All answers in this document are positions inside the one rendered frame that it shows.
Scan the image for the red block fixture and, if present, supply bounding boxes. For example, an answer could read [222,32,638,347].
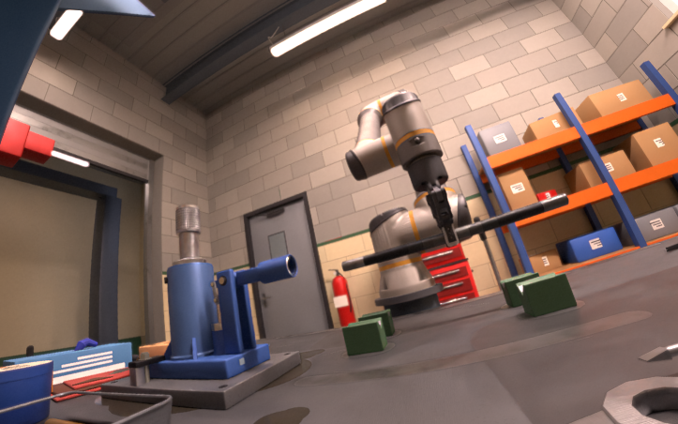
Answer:
[0,116,56,170]

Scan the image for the blue round tin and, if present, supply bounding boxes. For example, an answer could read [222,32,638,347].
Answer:
[0,359,54,424]

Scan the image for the small cardboard box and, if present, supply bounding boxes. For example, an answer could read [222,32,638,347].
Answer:
[521,111,573,145]
[525,250,565,275]

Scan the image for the black pump handle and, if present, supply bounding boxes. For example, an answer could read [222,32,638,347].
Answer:
[341,193,570,273]

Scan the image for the grey flat tool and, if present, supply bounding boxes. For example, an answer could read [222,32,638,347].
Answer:
[638,330,678,363]

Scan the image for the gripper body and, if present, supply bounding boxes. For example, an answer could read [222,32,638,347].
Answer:
[399,141,451,195]

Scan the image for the dark release valve knob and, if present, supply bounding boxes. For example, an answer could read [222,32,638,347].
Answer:
[128,356,167,387]

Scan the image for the blue storage box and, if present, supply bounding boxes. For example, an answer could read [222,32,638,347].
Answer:
[555,226,625,265]

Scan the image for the green rest block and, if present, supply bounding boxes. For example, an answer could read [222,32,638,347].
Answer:
[341,318,388,357]
[499,272,540,310]
[357,310,397,338]
[519,272,579,319]

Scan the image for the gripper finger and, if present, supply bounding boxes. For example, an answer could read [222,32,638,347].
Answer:
[439,189,461,249]
[425,186,452,238]

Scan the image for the short ceiling light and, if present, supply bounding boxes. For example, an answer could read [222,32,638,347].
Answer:
[49,8,85,42]

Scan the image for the blue box with white lines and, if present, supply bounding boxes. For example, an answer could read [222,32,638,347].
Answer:
[4,341,134,386]

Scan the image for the blue beam socket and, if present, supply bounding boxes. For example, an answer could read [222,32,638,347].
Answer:
[234,253,299,288]

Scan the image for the blue bottle jack body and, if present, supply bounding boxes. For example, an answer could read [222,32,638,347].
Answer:
[148,259,273,381]

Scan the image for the blue and orange shelf unit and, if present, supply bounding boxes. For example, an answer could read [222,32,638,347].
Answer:
[460,59,678,277]

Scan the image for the grey metal tray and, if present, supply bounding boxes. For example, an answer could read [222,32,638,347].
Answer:
[43,390,174,424]

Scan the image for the grey door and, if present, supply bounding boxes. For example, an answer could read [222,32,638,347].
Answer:
[243,192,335,341]

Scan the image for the long ceiling light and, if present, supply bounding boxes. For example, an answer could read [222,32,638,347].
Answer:
[268,0,388,59]

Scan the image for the orange block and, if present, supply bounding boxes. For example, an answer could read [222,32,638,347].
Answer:
[137,340,172,359]

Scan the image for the grey framed roller gate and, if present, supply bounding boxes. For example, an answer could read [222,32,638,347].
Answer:
[0,89,167,365]

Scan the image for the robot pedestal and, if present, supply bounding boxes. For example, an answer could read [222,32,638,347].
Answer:
[381,293,441,318]

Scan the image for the red tool cabinet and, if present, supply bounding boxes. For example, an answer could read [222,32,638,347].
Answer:
[420,243,480,307]

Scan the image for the red flat tool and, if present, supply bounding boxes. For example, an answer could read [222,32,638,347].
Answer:
[51,369,132,403]

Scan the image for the thin grey rod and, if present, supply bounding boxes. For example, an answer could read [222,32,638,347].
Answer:
[0,390,163,417]

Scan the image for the white tube lamp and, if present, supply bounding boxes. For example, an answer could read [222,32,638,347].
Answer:
[50,149,91,169]

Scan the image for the dark grey pole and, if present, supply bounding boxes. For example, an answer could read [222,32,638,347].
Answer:
[472,217,504,285]

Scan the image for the red fire extinguisher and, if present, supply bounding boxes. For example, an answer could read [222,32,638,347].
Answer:
[328,268,358,329]

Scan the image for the grey base plate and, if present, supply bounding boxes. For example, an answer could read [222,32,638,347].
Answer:
[101,351,303,411]

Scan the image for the grey extension screw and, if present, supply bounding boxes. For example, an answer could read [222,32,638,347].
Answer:
[173,204,208,264]

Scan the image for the large cardboard box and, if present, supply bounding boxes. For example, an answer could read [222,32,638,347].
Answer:
[574,79,655,124]
[495,168,544,212]
[625,121,678,174]
[566,149,638,194]

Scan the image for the grey ring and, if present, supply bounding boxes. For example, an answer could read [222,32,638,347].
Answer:
[601,376,678,424]

